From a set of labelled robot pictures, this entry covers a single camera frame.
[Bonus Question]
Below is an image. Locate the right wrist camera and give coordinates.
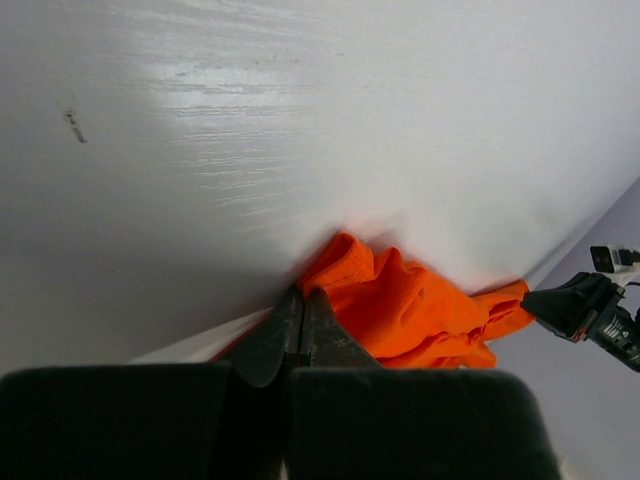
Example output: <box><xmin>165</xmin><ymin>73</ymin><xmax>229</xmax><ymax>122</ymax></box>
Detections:
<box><xmin>590</xmin><ymin>245</ymin><xmax>640</xmax><ymax>287</ymax></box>

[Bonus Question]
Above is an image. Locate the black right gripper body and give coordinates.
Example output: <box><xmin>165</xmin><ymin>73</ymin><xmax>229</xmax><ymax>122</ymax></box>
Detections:
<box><xmin>574</xmin><ymin>284</ymin><xmax>639</xmax><ymax>373</ymax></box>

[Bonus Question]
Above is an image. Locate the orange t shirt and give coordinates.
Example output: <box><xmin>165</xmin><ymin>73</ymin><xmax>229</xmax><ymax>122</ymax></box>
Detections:
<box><xmin>296</xmin><ymin>233</ymin><xmax>534</xmax><ymax>369</ymax></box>

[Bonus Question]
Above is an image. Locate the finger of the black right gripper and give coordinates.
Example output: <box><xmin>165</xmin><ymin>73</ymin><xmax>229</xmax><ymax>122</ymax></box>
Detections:
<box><xmin>520</xmin><ymin>272</ymin><xmax>625</xmax><ymax>343</ymax></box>

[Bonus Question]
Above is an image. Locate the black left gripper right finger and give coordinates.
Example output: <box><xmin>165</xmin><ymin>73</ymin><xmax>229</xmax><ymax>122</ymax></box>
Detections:
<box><xmin>284</xmin><ymin>288</ymin><xmax>556</xmax><ymax>480</ymax></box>

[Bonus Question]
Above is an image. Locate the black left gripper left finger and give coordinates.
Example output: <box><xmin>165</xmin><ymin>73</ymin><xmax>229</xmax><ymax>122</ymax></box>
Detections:
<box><xmin>1</xmin><ymin>288</ymin><xmax>304</xmax><ymax>479</ymax></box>

